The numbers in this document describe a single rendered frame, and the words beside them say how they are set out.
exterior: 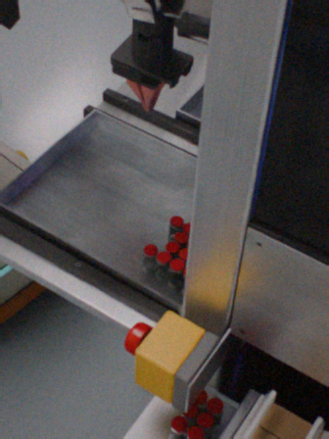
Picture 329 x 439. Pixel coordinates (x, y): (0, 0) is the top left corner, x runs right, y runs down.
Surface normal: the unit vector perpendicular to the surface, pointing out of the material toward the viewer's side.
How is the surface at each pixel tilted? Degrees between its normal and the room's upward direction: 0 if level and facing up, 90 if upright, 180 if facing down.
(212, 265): 90
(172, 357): 0
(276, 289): 90
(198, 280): 90
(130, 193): 0
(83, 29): 0
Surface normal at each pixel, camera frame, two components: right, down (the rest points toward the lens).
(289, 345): -0.55, 0.61
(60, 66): 0.04, -0.67
